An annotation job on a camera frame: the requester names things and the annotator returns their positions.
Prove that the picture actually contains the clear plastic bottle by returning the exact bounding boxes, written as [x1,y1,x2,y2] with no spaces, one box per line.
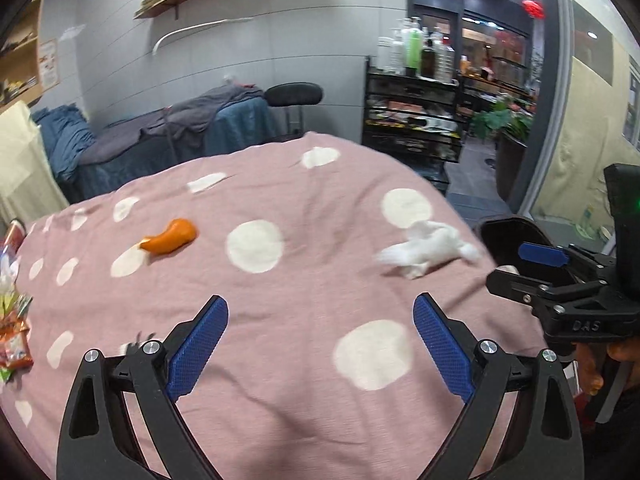
[434,34,456,82]

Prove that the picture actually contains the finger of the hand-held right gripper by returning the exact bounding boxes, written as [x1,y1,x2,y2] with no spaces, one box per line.
[486,266,567,307]
[519,241,617,287]

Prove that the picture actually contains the black mesh trolley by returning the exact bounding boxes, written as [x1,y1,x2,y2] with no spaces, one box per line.
[362,56,464,192]

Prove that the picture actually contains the wooden wall cabinet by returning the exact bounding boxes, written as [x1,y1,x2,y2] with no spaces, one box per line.
[0,0,46,109]

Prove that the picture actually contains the black trash bin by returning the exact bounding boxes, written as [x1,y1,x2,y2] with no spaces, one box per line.
[475,216,577,293]

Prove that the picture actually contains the orange red snack packet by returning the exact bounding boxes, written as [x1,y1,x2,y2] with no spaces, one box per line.
[0,319,34,370]

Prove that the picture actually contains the black stool chair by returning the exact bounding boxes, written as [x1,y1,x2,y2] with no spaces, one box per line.
[263,82,324,140]

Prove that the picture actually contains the person's right hand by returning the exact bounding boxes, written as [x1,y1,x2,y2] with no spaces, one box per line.
[574,342,640,402]

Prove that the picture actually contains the white pump bottle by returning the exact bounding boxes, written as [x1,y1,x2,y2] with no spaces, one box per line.
[377,35,407,74]

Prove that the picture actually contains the green snack packet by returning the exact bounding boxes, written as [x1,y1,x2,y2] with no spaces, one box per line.
[0,291,32,322]

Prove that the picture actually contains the green bottle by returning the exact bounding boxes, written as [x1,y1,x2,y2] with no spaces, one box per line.
[406,19,425,69]

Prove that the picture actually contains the dark brown bottle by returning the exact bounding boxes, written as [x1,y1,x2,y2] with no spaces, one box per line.
[420,40,437,79]

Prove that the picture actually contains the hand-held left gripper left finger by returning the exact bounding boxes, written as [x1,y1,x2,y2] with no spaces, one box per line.
[57,295,230,480]

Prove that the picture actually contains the potted green plant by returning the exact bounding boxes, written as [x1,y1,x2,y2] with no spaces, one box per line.
[472,99,535,202]

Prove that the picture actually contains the wall poster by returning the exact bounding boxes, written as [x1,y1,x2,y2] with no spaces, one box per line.
[37,39,61,92]

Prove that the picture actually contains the grey blanket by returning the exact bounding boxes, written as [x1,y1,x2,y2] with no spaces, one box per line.
[79,85,266,167]

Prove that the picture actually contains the pink polka dot blanket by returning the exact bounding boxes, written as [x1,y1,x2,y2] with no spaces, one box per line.
[0,131,552,480]

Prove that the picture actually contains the white tissue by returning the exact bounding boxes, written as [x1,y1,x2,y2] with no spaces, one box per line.
[376,220,485,281]

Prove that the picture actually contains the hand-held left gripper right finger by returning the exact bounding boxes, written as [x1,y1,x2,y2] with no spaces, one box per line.
[412,292,585,480]

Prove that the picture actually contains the cream cloth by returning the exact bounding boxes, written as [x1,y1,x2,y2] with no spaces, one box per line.
[0,100,72,233]

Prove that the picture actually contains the white curved pipe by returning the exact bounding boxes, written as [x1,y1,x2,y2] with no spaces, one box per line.
[152,17,254,56]

